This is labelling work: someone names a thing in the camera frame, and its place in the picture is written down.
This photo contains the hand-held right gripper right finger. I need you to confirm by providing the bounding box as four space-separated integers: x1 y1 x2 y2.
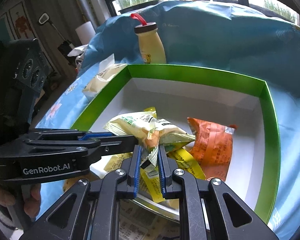
158 144 278 240

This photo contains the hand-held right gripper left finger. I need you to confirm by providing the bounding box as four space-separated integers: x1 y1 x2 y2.
20 145 143 240

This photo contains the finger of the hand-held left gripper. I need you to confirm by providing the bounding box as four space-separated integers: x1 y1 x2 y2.
76 134 140 166
22 129 116 143

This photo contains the yellow snack packet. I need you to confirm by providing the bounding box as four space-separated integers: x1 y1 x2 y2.
140 147 206 203

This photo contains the cream green snack packet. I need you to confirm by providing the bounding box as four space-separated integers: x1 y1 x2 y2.
104 107 196 168

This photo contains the gold snack packet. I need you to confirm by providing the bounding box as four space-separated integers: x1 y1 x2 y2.
119 200 180 240

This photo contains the orange snack packet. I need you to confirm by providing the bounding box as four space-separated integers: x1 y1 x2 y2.
187 117 238 182

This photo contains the green cardboard box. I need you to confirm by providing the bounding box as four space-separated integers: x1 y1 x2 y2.
70 64 281 225

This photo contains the person's left forearm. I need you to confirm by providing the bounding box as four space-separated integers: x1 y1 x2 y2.
0 197 23 240

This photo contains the person's left hand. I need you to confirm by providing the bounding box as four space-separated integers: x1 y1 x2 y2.
0 177 42 221

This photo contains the white tissue pack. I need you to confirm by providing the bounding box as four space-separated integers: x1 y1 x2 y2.
82 54 128 103

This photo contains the white plastic bag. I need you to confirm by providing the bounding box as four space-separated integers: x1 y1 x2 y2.
67 44 89 63

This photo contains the upright vacuum cleaner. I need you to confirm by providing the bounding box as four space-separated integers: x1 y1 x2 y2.
39 12 75 60

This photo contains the white cylinder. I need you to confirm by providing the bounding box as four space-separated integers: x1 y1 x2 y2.
75 21 97 47

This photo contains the grey curtain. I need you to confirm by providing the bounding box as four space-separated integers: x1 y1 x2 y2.
22 0 100 63

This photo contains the blue floral bedsheet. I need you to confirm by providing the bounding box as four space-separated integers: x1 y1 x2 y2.
35 0 300 240

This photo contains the yellow bottle with red strap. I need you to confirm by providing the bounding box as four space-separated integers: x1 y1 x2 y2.
130 13 167 64

